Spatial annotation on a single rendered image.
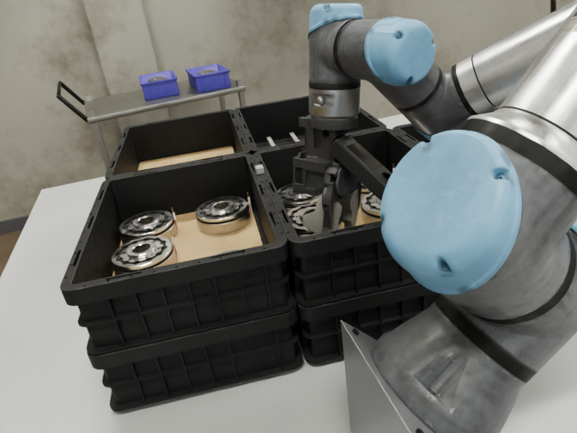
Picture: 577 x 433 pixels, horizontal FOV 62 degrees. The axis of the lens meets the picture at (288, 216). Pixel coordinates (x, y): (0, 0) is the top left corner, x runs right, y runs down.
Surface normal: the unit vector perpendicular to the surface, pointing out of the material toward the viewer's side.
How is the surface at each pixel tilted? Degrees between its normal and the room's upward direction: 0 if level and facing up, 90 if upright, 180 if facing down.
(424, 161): 51
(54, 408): 0
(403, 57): 89
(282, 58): 90
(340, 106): 85
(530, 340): 76
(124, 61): 90
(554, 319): 106
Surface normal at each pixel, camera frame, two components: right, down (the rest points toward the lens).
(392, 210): -0.74, -0.31
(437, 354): -0.40, -0.54
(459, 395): -0.03, -0.20
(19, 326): -0.12, -0.88
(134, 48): 0.28, 0.41
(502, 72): -0.52, 0.33
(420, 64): 0.52, 0.31
